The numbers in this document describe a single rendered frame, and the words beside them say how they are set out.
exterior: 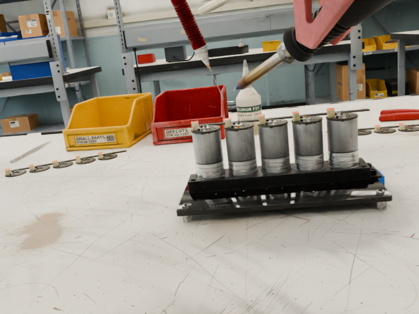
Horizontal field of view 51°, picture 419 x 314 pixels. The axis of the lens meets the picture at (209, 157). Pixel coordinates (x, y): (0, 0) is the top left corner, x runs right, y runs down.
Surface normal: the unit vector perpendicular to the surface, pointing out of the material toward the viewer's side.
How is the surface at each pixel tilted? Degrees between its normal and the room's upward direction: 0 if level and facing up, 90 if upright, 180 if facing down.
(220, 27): 90
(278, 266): 0
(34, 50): 90
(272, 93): 90
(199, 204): 0
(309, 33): 99
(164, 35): 90
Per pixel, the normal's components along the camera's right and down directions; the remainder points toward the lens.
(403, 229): -0.11, -0.96
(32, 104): -0.07, 0.28
